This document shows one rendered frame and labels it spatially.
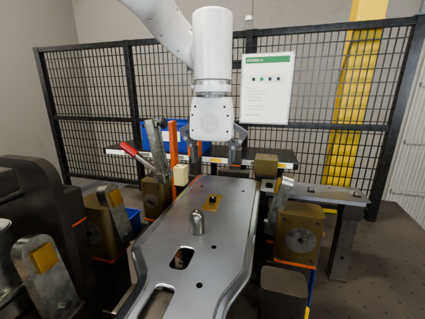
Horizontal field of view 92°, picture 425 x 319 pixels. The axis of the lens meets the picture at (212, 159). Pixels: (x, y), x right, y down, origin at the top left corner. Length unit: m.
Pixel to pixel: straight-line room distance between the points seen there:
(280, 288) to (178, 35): 0.54
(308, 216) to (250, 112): 0.67
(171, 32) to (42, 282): 0.50
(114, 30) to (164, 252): 2.83
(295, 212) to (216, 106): 0.28
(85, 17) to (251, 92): 2.68
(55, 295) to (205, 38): 0.47
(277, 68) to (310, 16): 1.29
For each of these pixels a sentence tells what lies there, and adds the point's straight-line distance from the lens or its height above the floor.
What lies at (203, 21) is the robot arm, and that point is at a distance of 0.47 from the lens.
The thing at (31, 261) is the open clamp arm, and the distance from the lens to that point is 0.35.
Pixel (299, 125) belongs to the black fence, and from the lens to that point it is 1.03.
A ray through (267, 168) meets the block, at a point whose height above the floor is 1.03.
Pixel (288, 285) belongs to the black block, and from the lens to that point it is 0.39.
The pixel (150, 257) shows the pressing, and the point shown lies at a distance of 0.41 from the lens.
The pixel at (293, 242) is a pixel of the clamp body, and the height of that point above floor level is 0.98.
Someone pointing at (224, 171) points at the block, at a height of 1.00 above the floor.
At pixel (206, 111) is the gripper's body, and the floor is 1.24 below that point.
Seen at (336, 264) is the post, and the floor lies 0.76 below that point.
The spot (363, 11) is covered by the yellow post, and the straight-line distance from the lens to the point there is 1.14.
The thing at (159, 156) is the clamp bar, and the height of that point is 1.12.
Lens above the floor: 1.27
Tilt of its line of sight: 17 degrees down
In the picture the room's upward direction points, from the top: straight up
